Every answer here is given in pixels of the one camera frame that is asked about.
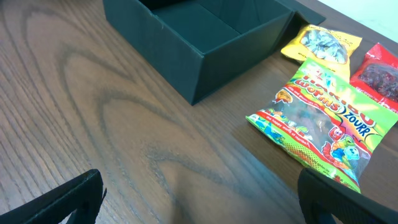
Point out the dark green box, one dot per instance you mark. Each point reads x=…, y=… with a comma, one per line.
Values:
x=198, y=46

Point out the green Haribo worms bag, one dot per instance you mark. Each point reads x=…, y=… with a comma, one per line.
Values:
x=325, y=123

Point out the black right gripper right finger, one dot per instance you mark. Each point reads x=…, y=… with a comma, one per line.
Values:
x=322, y=200

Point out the yellow Hacks candy bag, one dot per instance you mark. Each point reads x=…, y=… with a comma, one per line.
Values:
x=327, y=47

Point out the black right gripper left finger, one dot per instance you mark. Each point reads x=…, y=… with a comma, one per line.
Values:
x=76, y=201

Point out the red Hacks candy bag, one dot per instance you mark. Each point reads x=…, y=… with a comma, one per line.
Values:
x=377, y=76

